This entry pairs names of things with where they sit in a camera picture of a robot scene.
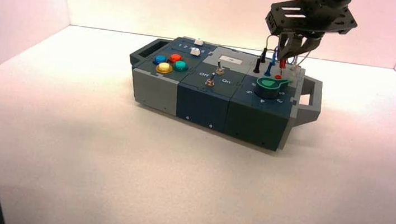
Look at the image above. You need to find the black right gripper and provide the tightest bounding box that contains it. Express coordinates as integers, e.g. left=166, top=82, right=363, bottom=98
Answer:
left=261, top=0, right=360, bottom=68

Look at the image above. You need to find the green rotary knob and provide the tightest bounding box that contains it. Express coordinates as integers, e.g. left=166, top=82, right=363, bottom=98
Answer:
left=254, top=75, right=294, bottom=102

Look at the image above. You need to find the white panel label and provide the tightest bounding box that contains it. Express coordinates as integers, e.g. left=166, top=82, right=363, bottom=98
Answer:
left=223, top=55, right=244, bottom=65

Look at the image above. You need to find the grey and teal control box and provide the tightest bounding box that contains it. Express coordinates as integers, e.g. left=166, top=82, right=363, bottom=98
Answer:
left=120, top=31, right=328, bottom=156

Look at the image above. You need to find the teal push button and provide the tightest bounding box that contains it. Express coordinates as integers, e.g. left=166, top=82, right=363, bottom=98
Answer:
left=172, top=60, right=190, bottom=73

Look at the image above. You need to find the yellow push button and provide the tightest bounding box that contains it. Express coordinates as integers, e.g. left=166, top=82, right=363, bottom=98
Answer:
left=155, top=61, right=175, bottom=76

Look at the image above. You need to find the blue push button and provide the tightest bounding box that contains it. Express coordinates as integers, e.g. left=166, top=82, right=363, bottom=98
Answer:
left=153, top=54, right=169, bottom=67

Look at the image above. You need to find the white jumper wire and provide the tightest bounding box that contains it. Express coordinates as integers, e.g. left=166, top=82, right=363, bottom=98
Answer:
left=288, top=47, right=312, bottom=83

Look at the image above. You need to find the black jumper wire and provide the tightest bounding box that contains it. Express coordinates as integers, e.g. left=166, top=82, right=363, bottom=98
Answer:
left=253, top=32, right=280, bottom=77

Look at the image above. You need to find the metal toggle switch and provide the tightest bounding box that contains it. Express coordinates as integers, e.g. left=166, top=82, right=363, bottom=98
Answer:
left=215, top=60, right=226, bottom=77
left=205, top=71, right=216, bottom=88

